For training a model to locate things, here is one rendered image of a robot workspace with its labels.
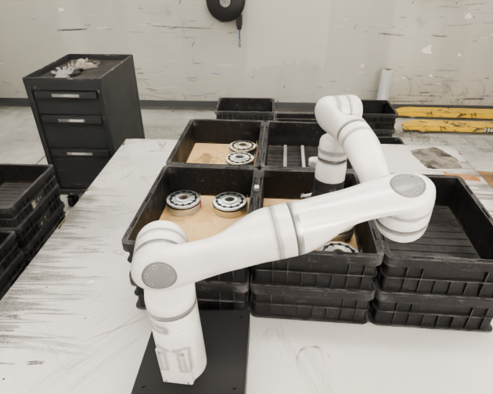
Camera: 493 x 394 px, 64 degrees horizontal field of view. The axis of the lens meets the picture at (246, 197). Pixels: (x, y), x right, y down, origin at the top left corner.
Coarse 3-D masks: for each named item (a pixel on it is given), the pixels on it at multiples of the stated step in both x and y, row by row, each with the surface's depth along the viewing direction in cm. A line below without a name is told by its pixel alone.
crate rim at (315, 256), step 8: (264, 168) 122; (272, 168) 122; (256, 200) 106; (256, 208) 103; (368, 224) 98; (376, 232) 94; (376, 240) 92; (376, 248) 89; (296, 256) 88; (304, 256) 88; (312, 256) 88; (320, 256) 88; (328, 256) 88; (336, 256) 87; (344, 256) 87; (352, 256) 87; (360, 256) 87; (368, 256) 87; (376, 256) 87; (352, 264) 88; (360, 264) 88; (368, 264) 88; (376, 264) 88
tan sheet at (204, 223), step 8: (208, 200) 125; (248, 200) 125; (200, 208) 121; (208, 208) 121; (248, 208) 121; (168, 216) 118; (176, 216) 118; (192, 216) 118; (200, 216) 118; (208, 216) 118; (216, 216) 118; (184, 224) 114; (192, 224) 114; (200, 224) 114; (208, 224) 114; (216, 224) 114; (224, 224) 114; (192, 232) 111; (200, 232) 111; (208, 232) 111; (216, 232) 111; (192, 240) 108
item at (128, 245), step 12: (180, 168) 123; (192, 168) 123; (204, 168) 123; (216, 168) 122; (228, 168) 122; (240, 168) 122; (252, 168) 122; (156, 180) 116; (252, 192) 110; (144, 204) 105; (252, 204) 105; (132, 228) 96; (132, 252) 92
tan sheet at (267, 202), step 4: (264, 200) 125; (268, 200) 125; (272, 200) 125; (276, 200) 125; (280, 200) 125; (284, 200) 125; (288, 200) 125; (292, 200) 125; (296, 200) 125; (264, 204) 123; (268, 204) 123; (272, 204) 123; (276, 204) 123; (352, 236) 109; (348, 240) 108; (352, 240) 108; (352, 244) 106; (356, 244) 106; (356, 248) 105
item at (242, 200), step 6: (222, 192) 123; (228, 192) 123; (234, 192) 123; (216, 198) 121; (240, 198) 120; (216, 204) 117; (222, 204) 117; (234, 204) 117; (240, 204) 118; (228, 210) 115; (234, 210) 116
